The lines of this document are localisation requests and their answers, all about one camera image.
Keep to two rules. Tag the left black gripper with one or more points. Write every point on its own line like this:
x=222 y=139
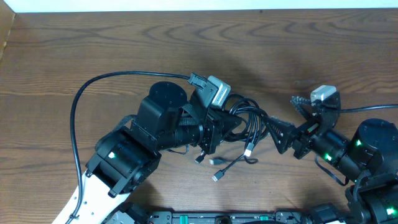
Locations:
x=212 y=131

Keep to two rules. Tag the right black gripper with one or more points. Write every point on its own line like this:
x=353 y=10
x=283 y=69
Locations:
x=300 y=140

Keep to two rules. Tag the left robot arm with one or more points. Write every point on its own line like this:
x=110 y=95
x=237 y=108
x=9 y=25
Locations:
x=167 y=118

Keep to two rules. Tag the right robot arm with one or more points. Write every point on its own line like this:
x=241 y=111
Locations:
x=369 y=159

